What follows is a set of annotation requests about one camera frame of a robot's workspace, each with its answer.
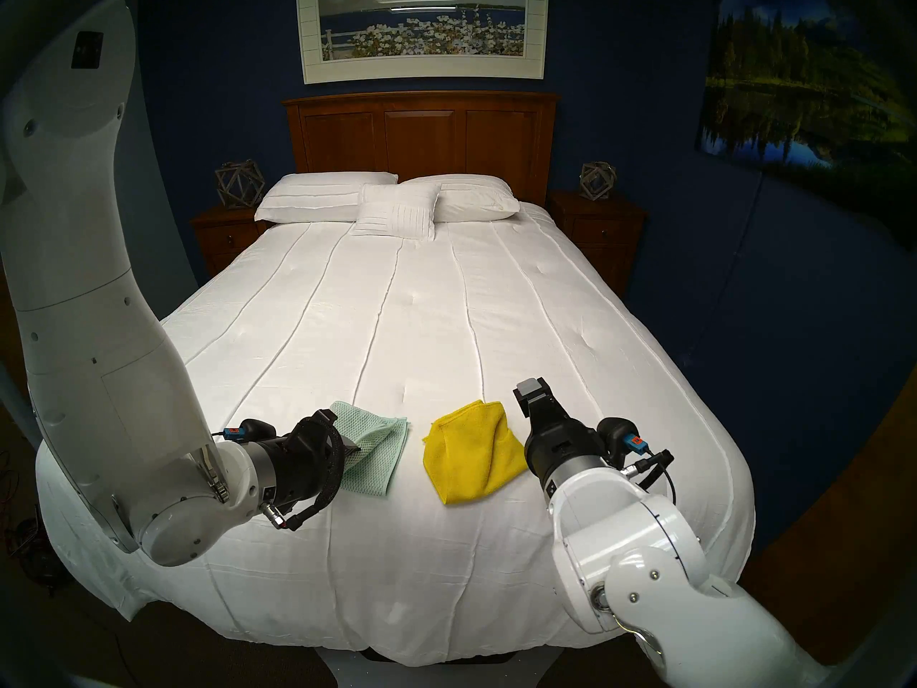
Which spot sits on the small square white pillow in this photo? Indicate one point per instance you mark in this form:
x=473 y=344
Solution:
x=397 y=213

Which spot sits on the brown wooden nightstand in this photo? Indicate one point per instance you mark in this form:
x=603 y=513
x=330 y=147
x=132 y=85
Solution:
x=222 y=239
x=598 y=235

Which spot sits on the yellow hand towel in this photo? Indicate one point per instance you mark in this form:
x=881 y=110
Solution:
x=466 y=457

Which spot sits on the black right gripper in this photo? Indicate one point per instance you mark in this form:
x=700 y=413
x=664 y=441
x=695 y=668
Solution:
x=566 y=446

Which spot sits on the brown wooden headboard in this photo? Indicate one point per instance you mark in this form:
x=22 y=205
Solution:
x=423 y=135

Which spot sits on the mint green hand towel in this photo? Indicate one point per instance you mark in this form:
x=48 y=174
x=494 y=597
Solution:
x=376 y=450

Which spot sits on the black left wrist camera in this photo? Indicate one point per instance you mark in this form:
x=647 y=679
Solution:
x=258 y=428

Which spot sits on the framed flower seascape picture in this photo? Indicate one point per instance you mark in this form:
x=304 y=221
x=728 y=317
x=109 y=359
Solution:
x=423 y=41

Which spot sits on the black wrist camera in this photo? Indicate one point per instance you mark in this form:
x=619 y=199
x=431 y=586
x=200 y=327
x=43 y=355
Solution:
x=258 y=428
x=616 y=432

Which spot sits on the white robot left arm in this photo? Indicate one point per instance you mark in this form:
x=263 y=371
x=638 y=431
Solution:
x=86 y=264

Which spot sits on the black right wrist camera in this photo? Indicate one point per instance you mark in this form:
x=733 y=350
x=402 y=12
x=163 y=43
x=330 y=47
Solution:
x=616 y=432

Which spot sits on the forest lake wall poster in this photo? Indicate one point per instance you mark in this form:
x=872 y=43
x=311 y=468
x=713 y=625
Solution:
x=788 y=84

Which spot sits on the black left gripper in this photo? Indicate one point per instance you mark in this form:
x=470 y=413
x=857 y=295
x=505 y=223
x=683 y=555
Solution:
x=301 y=464

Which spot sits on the long white pillow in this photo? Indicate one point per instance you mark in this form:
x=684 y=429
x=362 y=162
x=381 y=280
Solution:
x=480 y=199
x=308 y=196

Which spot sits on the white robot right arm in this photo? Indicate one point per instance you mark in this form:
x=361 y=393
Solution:
x=630 y=536

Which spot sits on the white bed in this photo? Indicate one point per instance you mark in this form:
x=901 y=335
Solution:
x=401 y=321

